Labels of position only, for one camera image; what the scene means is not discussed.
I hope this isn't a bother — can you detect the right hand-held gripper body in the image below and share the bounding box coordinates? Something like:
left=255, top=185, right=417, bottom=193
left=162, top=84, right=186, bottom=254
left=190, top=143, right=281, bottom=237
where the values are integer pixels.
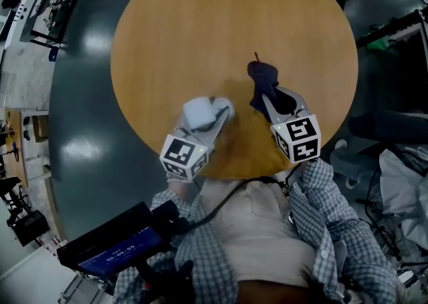
left=267, top=104, right=322, bottom=165

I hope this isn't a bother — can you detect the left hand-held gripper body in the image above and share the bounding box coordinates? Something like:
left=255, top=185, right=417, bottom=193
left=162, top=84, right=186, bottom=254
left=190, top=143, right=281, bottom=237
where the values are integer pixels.
left=159, top=125, right=215, bottom=182

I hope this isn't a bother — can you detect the dark cloth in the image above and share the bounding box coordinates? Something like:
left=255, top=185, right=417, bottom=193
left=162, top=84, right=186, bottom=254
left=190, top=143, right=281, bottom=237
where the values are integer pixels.
left=246, top=51, right=281, bottom=123

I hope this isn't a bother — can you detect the person's right forearm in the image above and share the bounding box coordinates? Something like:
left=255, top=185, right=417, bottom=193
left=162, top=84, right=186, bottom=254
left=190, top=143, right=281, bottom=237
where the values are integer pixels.
left=287, top=158, right=362, bottom=230

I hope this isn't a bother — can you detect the person's left forearm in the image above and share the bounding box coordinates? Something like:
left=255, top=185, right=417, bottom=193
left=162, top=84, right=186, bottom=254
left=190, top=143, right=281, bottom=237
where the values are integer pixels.
left=150, top=177, right=205, bottom=226

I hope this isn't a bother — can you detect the green bag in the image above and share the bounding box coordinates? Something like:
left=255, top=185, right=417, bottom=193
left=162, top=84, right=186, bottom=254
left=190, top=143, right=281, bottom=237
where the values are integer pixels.
left=366, top=37, right=392, bottom=50

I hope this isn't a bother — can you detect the person's torso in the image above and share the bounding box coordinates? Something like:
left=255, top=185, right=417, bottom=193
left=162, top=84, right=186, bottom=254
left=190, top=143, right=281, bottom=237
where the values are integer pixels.
left=113, top=175, right=402, bottom=304

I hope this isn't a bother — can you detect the black monitor with blue screen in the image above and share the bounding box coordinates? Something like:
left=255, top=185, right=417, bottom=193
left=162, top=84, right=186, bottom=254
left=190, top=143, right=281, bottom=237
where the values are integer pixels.
left=56, top=200, right=183, bottom=279

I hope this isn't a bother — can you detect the cardboard box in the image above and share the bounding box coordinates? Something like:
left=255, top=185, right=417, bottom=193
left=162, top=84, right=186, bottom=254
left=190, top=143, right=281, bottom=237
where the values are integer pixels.
left=31, top=115, right=50, bottom=143

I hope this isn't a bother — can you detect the wooden side table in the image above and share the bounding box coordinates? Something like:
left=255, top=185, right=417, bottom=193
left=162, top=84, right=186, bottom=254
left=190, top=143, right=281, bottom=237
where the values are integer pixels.
left=6, top=110, right=29, bottom=186

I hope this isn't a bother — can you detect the black box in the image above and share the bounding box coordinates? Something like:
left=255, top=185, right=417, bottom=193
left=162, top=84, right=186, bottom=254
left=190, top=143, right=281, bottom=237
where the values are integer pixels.
left=13, top=210, right=50, bottom=247

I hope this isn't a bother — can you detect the black framed workbench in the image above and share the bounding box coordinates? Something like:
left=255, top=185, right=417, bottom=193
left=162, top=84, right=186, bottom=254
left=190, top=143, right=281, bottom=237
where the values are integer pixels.
left=19, top=0, right=86, bottom=46

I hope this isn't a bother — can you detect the white console unit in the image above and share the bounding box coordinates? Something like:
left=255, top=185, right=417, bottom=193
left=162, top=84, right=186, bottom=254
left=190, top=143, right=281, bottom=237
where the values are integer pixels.
left=0, top=0, right=34, bottom=49

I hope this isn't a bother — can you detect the black chest cable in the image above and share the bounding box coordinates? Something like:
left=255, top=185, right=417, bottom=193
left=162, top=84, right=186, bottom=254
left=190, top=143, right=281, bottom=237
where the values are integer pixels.
left=182, top=175, right=290, bottom=230

